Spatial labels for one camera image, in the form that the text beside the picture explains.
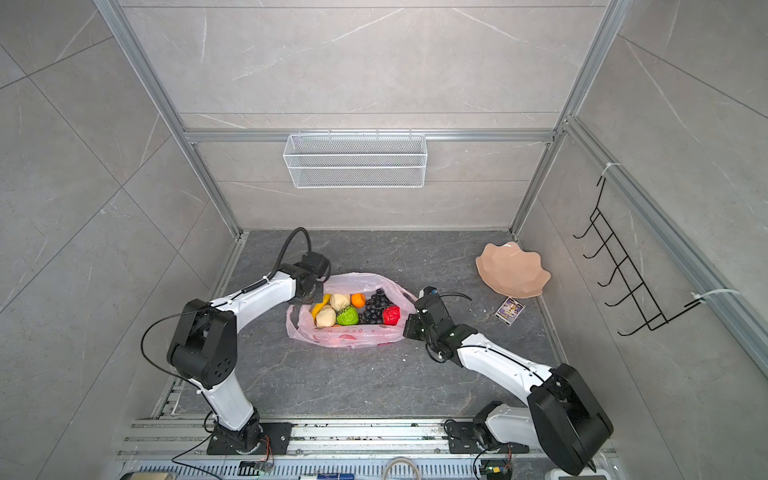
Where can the black wire hook rack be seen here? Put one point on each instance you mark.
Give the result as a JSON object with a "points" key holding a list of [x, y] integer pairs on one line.
{"points": [[626, 272]]}

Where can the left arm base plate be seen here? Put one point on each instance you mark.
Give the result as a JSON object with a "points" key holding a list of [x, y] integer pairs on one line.
{"points": [[253, 439]]}

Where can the green fake fruit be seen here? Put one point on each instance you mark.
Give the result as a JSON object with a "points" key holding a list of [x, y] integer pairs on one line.
{"points": [[348, 317]]}

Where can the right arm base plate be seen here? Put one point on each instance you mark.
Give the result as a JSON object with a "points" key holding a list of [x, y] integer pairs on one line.
{"points": [[468, 438]]}

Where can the white wire mesh basket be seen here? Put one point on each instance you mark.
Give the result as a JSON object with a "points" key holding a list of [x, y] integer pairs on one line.
{"points": [[356, 160]]}

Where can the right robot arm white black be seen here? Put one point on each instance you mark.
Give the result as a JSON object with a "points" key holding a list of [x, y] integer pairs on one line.
{"points": [[564, 418]]}

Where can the dark fake grape bunch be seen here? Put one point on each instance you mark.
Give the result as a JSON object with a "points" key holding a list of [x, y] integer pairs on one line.
{"points": [[374, 308]]}

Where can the beige fake fruit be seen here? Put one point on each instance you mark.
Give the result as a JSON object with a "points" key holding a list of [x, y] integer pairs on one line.
{"points": [[340, 302], [326, 317]]}

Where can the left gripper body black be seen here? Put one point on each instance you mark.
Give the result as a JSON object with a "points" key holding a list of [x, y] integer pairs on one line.
{"points": [[317, 295]]}

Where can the pink plastic bag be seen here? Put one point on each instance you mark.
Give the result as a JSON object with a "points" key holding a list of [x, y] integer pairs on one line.
{"points": [[357, 310]]}

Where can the pink scalloped plate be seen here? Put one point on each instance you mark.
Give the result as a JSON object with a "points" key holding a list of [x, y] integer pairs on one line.
{"points": [[509, 270]]}

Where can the red fake strawberry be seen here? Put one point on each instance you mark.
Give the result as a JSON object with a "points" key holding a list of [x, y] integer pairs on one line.
{"points": [[391, 315]]}

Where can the small printed card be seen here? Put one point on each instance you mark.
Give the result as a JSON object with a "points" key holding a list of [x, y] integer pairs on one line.
{"points": [[509, 310]]}

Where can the yellow fake banana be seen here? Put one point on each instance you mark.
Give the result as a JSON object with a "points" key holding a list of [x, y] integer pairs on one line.
{"points": [[318, 307]]}

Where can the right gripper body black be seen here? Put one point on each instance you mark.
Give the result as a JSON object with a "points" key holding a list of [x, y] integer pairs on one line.
{"points": [[431, 336]]}

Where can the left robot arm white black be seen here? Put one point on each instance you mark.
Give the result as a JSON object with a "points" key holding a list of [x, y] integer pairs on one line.
{"points": [[203, 350]]}

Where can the orange fake fruit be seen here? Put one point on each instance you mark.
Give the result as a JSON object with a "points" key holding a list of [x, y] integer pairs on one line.
{"points": [[358, 300]]}

